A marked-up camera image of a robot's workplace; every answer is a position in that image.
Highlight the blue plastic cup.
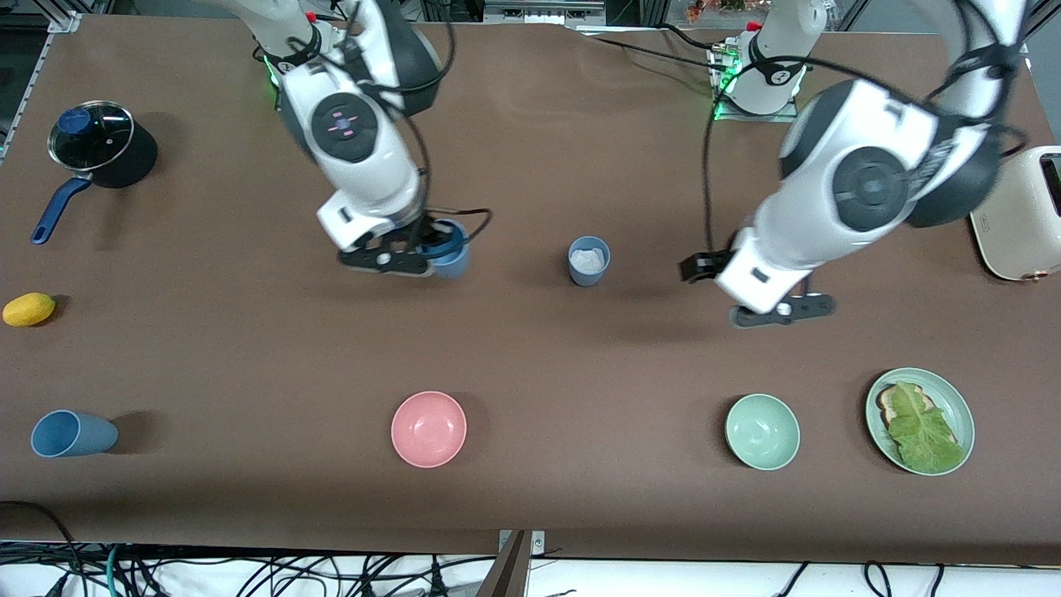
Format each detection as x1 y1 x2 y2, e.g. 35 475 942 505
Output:
568 236 612 288
31 410 119 459
419 218 472 280

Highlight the black bar with screws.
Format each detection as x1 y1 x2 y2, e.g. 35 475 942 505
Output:
337 247 434 277
729 294 836 329

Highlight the brown table cover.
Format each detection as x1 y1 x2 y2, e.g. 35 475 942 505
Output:
0 17 1061 566

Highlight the green bowl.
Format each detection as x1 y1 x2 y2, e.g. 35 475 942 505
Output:
724 393 802 471

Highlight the pink bowl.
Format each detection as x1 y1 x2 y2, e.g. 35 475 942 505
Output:
390 391 468 468

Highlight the toast slice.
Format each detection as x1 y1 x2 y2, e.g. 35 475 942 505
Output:
879 383 933 428

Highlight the green lettuce leaf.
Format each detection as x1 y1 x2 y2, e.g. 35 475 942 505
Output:
887 381 967 473

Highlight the green plate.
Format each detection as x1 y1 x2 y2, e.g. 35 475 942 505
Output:
865 367 976 477

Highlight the cream toaster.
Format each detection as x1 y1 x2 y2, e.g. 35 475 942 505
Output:
970 147 1061 283

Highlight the glass lid with blue knob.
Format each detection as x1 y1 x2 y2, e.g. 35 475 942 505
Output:
47 100 135 173

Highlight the dark support pole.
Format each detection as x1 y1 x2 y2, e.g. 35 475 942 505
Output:
474 531 531 597

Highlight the yellow lemon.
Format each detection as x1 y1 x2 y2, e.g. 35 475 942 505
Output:
2 293 57 328

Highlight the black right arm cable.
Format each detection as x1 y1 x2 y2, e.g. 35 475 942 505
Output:
414 0 496 250

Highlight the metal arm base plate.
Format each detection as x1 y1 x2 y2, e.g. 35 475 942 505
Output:
711 46 801 124

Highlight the black cable on table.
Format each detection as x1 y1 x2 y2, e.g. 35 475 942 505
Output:
572 25 734 75

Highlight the silver background frame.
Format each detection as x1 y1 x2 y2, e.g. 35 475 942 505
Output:
485 0 606 26

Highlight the black saucepan with blue handle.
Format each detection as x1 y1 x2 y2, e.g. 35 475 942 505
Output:
31 112 158 245

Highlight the aluminium frame rail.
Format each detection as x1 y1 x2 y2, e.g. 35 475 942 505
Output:
0 0 92 158

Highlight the thick black floor cable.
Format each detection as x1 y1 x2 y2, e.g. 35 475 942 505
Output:
0 500 84 597

